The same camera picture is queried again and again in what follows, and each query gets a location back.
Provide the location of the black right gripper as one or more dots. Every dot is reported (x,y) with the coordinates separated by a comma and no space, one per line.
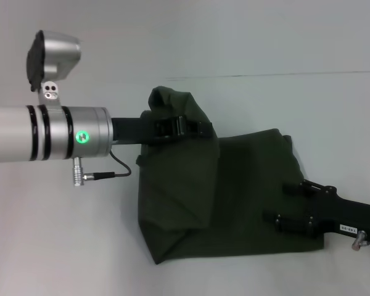
(348,216)

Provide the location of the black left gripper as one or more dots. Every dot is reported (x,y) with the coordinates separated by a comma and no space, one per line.
(132,129)

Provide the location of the dark green printed t-shirt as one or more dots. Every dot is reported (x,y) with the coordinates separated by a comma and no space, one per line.
(234,185)

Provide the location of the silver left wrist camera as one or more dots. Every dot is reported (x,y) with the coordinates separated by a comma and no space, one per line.
(49,61)

